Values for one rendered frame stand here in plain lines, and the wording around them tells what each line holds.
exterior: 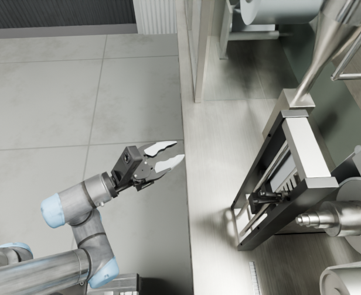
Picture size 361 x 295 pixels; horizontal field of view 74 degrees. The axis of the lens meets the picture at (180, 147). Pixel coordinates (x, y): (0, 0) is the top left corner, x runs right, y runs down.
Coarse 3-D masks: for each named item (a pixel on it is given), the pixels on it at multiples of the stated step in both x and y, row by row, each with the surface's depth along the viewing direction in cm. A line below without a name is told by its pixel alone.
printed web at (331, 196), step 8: (336, 192) 53; (328, 200) 58; (312, 208) 63; (288, 224) 75; (296, 224) 75; (280, 232) 84; (288, 232) 85; (296, 232) 85; (344, 264) 50; (352, 264) 48; (360, 264) 46
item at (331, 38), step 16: (320, 16) 61; (320, 32) 63; (336, 32) 59; (352, 32) 58; (320, 48) 66; (336, 48) 63; (320, 64) 70; (304, 80) 77; (288, 96) 85; (304, 96) 82; (272, 112) 97
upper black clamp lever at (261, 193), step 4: (260, 192) 44; (264, 192) 44; (268, 192) 44; (272, 192) 44; (276, 192) 45; (260, 196) 44; (264, 196) 43; (268, 196) 44; (272, 196) 44; (276, 196) 44; (280, 196) 44
